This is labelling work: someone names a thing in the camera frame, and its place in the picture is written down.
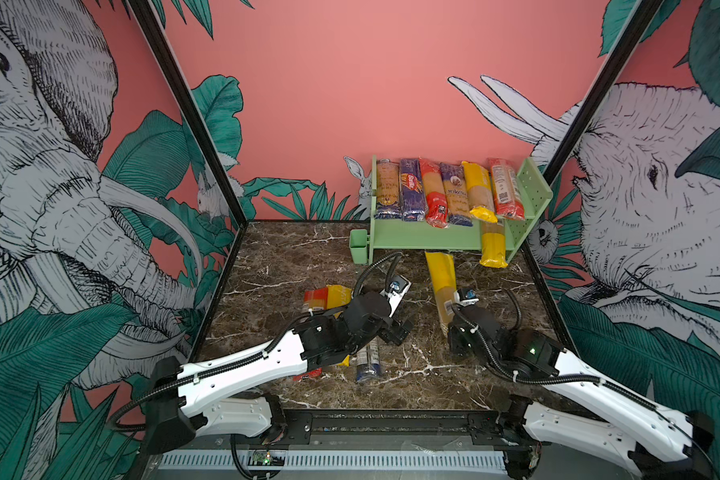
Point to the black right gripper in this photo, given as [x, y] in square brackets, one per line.
[453, 336]

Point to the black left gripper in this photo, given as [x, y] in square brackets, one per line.
[392, 334]

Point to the red yellow spaghetti bag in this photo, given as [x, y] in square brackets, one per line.
[326, 298]

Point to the purple label spaghetti bag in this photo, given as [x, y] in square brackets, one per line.
[368, 364]

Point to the blue Korean spaghetti bag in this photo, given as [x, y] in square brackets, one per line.
[454, 185]

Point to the blue Barilla spaghetti pack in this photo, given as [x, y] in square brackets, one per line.
[412, 198]

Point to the yellow Pastatime spaghetti bag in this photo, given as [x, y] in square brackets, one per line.
[479, 192]

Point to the red label spaghetti bag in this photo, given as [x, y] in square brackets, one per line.
[507, 199]

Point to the blue gold spaghetti bag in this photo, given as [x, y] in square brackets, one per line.
[387, 203]

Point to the yellow barcode spaghetti bag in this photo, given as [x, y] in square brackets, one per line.
[493, 245]

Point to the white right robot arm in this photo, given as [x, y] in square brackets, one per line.
[625, 428]

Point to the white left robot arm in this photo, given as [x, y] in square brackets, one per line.
[203, 399]

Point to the green metal shelf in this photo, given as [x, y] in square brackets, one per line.
[393, 234]

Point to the green hanging cup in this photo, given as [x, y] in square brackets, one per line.
[358, 245]

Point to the white vented strip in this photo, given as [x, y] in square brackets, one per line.
[328, 460]

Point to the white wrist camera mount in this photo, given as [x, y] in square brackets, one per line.
[395, 291]

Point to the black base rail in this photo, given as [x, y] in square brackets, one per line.
[481, 427]

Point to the black corner frame post right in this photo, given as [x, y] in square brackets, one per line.
[636, 24]

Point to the black corner frame post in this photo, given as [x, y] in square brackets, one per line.
[145, 15]
[636, 24]

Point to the black corner frame post left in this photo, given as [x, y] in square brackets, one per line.
[145, 15]

